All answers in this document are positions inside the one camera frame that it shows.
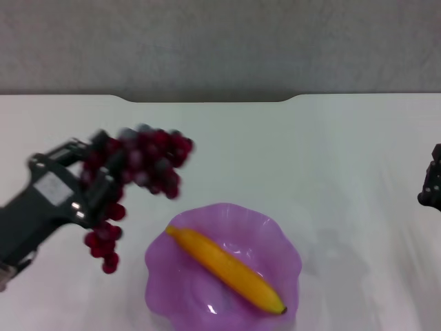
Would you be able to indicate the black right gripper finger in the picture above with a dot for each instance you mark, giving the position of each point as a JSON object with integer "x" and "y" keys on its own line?
{"x": 433, "y": 179}

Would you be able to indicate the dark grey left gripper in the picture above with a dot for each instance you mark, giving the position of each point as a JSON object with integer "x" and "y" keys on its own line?
{"x": 38, "y": 207}

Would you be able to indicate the dark red grape bunch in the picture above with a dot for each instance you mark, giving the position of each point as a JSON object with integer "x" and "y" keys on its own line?
{"x": 151, "y": 162}

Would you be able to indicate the yellow banana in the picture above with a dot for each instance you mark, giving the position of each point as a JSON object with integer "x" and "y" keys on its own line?
{"x": 224, "y": 262}

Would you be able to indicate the purple wavy plastic bowl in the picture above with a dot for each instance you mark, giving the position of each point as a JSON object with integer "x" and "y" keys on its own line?
{"x": 179, "y": 286}

